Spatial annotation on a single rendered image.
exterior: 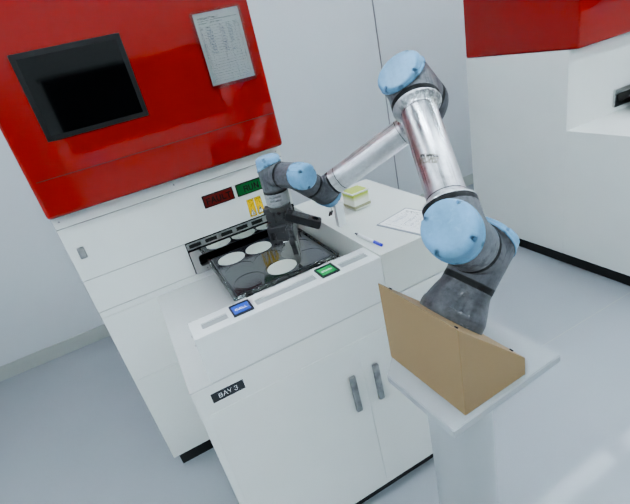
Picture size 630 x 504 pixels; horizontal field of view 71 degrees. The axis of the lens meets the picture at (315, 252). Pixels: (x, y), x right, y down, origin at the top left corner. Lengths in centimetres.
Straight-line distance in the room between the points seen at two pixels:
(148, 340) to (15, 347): 179
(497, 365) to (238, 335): 61
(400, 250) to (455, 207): 45
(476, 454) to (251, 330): 64
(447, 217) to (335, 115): 269
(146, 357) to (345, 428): 82
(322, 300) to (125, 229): 77
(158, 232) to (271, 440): 81
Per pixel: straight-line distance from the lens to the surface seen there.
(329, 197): 133
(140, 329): 181
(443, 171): 96
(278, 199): 134
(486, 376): 97
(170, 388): 196
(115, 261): 169
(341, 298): 125
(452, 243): 87
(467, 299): 100
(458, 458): 126
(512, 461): 197
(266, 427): 136
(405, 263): 133
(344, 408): 146
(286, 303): 117
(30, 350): 353
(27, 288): 334
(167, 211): 166
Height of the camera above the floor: 155
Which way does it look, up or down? 26 degrees down
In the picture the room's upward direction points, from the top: 14 degrees counter-clockwise
